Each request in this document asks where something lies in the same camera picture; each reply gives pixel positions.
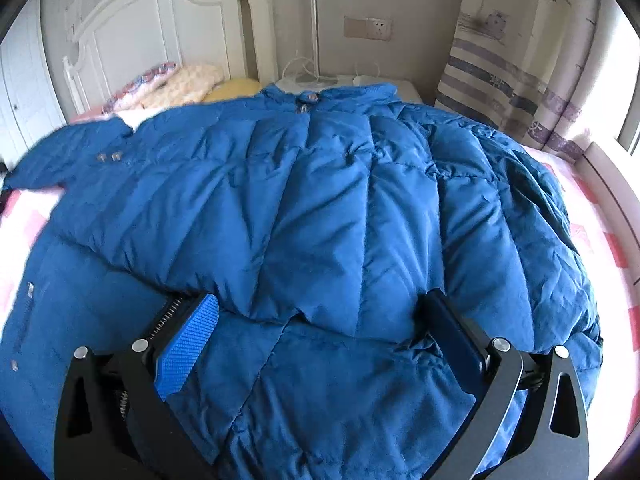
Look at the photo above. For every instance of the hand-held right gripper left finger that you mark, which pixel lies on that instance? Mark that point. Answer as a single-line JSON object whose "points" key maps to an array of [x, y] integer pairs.
{"points": [[187, 340]]}

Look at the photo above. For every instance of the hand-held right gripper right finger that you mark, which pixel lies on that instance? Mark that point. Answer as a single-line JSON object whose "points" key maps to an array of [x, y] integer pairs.
{"points": [[462, 347]]}

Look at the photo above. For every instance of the blue down jacket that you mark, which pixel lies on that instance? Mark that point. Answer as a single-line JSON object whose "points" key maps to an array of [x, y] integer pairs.
{"points": [[320, 240]]}

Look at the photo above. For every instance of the pink checked bed sheet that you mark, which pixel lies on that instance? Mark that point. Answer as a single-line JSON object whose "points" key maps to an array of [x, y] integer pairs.
{"points": [[595, 240]]}

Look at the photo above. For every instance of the yellow pillow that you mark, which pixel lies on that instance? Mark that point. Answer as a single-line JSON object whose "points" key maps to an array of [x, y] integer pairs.
{"points": [[232, 91]]}

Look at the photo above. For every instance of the cream fluffy pillow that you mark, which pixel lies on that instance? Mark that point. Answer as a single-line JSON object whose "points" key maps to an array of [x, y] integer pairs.
{"points": [[182, 85]]}

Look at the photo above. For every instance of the pink patterned pillow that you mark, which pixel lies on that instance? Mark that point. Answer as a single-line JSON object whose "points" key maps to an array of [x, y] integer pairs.
{"points": [[142, 87]]}

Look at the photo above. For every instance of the white bedside table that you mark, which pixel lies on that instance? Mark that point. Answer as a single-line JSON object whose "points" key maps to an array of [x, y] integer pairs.
{"points": [[350, 84]]}

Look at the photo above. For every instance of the striped printed curtain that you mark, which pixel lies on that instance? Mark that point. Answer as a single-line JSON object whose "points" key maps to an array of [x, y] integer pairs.
{"points": [[520, 55]]}

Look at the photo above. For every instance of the white wardrobe door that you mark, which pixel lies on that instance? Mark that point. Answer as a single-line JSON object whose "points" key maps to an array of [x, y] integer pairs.
{"points": [[22, 75]]}

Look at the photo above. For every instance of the white wooden headboard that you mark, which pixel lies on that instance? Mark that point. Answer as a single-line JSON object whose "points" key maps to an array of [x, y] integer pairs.
{"points": [[165, 25]]}

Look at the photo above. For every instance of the beige wall socket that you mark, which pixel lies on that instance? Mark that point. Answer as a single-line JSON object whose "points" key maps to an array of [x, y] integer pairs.
{"points": [[367, 27]]}

